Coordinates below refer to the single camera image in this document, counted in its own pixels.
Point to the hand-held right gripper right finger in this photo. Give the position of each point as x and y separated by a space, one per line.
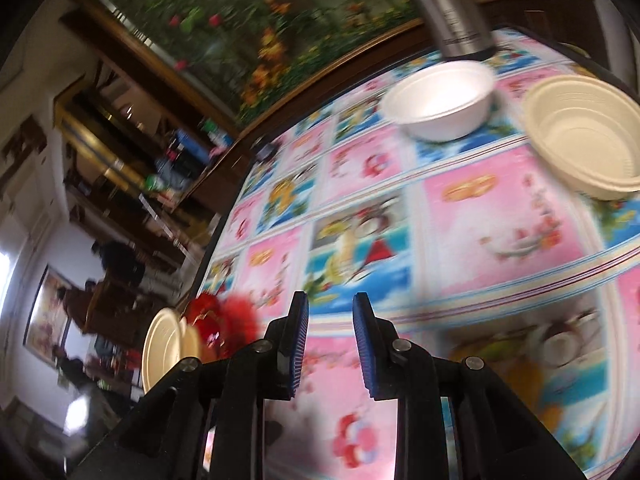
365 345

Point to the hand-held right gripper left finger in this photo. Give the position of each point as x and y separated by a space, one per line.
295 345

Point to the large red glass plate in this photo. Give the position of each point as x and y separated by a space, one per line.
240 317

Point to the small red glass plate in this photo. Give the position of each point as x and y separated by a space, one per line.
207 317

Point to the large beige plastic bowl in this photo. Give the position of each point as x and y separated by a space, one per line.
161 350

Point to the large white paper bowl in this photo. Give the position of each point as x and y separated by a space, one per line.
440 110

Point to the small beige plastic bowl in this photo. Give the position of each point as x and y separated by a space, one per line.
590 135

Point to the colourful printed tablecloth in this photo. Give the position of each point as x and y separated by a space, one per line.
475 220

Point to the wooden counter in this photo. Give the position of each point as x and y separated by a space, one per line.
225 170

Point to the wooden chair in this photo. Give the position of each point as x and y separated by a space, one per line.
100 310

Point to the green plastic bag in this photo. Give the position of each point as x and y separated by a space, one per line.
156 183

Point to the blue plastic container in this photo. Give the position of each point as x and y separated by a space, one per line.
192 145

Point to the gold framed glass cabinet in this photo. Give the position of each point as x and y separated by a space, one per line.
100 135

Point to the glass flower display case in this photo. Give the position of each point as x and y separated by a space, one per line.
250 25

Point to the stainless steel kettle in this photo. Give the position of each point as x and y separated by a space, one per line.
450 15

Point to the wooden side cabinet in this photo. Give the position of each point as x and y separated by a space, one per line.
550 15

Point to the framed wall picture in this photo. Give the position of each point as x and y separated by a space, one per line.
47 315

